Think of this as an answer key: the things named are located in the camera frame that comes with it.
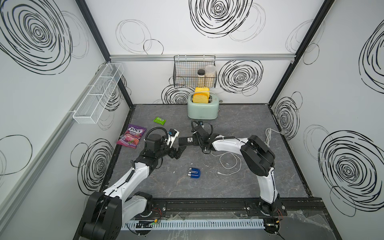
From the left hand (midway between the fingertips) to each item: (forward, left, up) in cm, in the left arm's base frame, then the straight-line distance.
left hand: (178, 142), depth 83 cm
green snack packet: (+25, +17, -12) cm, 32 cm away
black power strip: (+7, -4, -11) cm, 13 cm away
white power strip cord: (+13, -58, -9) cm, 60 cm away
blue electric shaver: (-13, -9, -11) cm, 19 cm away
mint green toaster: (+29, -19, -4) cm, 35 cm away
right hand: (+9, -10, -10) cm, 17 cm away
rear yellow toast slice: (+38, -14, +8) cm, 41 cm away
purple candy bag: (+10, +33, -11) cm, 36 cm away
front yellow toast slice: (+29, -12, +7) cm, 33 cm away
